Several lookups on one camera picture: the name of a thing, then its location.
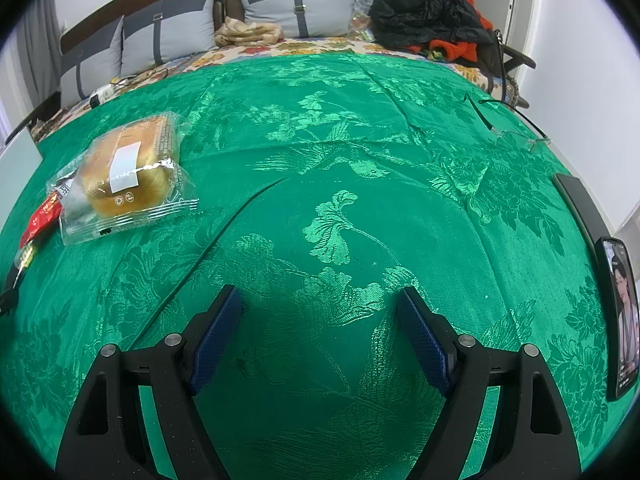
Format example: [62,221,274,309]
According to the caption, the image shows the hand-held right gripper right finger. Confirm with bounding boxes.
[396,286,583,480]

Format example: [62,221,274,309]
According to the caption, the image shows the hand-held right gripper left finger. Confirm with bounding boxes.
[55,284,243,480]

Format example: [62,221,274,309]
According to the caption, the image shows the clear bread packet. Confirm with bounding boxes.
[46,111,200,246]

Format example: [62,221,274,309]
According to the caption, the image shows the long clear snack packet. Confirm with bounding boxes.
[4,240,39,291]

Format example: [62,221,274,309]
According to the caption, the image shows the red snack packet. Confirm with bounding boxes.
[19,194,65,250]

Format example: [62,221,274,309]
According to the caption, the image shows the silver blue snack packet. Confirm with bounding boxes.
[46,167,83,211]

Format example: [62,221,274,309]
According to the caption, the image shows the white storage box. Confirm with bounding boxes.
[0,122,45,231]

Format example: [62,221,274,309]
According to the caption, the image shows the green patterned blanket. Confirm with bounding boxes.
[0,52,632,480]

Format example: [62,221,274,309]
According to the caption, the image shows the phone with lit screen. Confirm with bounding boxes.
[595,236,640,402]

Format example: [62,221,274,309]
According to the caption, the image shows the eyeglasses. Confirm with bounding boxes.
[462,92,552,153]

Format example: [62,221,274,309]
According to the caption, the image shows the white power strip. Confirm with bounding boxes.
[87,84,119,107]

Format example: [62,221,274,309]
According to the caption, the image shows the red garment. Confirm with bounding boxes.
[410,0,496,63]

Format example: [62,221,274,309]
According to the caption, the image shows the floral bedsheet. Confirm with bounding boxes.
[30,35,521,131]

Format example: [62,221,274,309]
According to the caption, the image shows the beige folded cloth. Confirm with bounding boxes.
[215,16,283,47]

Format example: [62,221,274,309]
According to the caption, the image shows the black jacket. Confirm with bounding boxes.
[367,0,493,51]

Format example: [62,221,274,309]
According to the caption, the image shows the grey curtain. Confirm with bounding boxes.
[15,0,67,126]

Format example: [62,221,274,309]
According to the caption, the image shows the thin cable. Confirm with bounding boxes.
[110,64,172,87]

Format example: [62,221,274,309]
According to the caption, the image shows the white door frame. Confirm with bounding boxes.
[457,0,532,61]

